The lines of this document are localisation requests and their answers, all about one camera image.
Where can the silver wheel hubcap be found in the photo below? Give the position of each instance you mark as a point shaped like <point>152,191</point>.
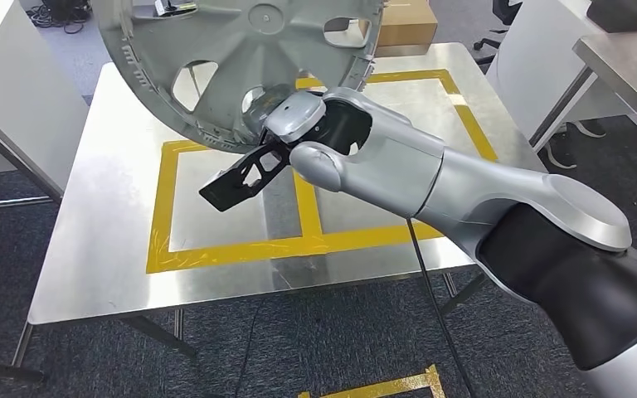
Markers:
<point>230,49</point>

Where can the steel workbench with yellow tape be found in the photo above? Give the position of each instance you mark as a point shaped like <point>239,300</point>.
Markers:
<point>104,219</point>

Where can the brown cardboard box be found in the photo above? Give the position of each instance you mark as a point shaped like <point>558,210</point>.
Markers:
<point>406,24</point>

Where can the yellow floor tape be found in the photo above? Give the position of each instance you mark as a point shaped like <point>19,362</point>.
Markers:
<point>395,384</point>

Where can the white cabinet panel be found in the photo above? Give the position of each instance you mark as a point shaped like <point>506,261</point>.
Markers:
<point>538,66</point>

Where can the black office chair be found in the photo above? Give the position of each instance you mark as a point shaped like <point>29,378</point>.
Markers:
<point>505,11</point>

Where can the person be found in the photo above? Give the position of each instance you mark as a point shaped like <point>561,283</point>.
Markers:
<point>590,131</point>

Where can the steel table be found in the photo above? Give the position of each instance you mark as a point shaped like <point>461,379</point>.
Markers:
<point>626,71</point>

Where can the white desk with steel frame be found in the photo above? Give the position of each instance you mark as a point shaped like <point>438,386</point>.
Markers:
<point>27,99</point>

